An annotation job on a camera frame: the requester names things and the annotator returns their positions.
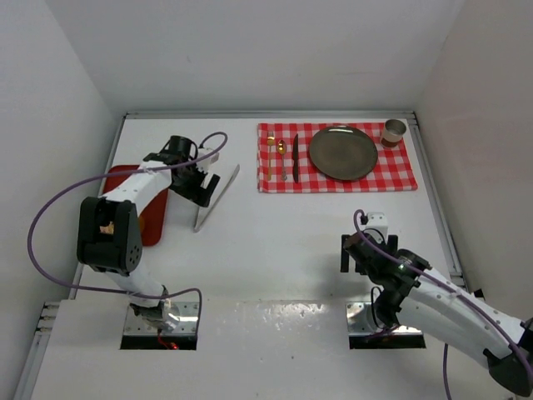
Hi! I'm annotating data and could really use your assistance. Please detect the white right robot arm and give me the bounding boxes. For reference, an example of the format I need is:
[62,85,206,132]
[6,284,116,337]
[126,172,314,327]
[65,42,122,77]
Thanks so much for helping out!
[341,232,532,397]

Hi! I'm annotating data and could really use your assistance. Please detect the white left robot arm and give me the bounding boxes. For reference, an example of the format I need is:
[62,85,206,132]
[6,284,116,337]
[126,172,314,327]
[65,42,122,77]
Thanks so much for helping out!
[77,136,220,332]

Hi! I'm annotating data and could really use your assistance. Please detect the metal serving tongs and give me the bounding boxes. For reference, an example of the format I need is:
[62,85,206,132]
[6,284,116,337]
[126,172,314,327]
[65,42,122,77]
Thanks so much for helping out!
[193,164,241,233]

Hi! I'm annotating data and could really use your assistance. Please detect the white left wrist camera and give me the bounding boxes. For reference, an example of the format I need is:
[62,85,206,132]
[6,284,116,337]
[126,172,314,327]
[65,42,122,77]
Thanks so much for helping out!
[196,147,219,173]

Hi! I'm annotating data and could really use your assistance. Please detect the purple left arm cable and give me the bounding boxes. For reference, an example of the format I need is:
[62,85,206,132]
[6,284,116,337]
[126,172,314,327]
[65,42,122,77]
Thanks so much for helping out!
[27,132,229,334]

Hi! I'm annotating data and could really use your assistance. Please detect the gold and silver spoon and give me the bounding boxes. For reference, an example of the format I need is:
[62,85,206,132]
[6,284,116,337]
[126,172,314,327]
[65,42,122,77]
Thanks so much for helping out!
[277,139,287,182]

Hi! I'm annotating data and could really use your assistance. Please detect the gold fork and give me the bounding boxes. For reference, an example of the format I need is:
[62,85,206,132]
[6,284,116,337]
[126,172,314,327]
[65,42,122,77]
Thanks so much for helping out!
[266,132,276,181]

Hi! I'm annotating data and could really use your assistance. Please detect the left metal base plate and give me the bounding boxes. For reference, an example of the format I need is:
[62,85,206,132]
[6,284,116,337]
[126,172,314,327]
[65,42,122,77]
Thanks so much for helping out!
[123,302,199,337]

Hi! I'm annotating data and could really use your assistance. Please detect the black knife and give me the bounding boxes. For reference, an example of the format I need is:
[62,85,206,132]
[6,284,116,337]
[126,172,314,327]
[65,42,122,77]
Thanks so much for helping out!
[291,134,300,183]

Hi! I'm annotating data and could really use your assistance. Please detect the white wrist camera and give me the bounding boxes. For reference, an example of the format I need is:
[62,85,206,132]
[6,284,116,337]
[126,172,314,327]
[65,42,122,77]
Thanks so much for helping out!
[363,212,388,243]
[196,147,219,173]

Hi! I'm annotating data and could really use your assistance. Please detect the red checkered cloth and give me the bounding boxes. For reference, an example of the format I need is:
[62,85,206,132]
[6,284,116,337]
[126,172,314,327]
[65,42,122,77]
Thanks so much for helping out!
[257,122,418,193]

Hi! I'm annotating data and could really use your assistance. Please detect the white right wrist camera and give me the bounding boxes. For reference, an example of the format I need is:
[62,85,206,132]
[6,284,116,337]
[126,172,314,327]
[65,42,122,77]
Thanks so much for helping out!
[363,212,388,243]

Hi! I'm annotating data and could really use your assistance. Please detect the metal base plate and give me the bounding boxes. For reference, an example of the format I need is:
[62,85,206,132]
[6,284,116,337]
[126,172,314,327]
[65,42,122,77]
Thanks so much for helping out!
[123,302,199,337]
[346,302,422,337]

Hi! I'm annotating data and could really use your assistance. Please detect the round orange bun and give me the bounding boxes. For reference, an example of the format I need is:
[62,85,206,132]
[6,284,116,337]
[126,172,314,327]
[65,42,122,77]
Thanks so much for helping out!
[99,222,114,235]

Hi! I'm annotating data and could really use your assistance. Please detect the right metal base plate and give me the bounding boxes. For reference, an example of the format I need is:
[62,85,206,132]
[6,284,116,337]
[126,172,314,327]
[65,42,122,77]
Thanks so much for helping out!
[346,302,422,337]

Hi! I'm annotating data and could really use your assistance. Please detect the dark round plate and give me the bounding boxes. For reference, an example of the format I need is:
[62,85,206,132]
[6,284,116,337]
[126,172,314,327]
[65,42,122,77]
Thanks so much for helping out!
[308,126,378,181]

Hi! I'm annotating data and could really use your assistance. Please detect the grey and brown cup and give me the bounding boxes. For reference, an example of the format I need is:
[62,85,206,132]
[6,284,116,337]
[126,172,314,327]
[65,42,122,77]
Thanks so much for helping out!
[380,119,407,148]

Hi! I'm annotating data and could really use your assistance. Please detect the red serving tray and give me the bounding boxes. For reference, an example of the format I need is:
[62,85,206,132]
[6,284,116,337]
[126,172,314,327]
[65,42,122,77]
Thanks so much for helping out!
[102,164,168,247]

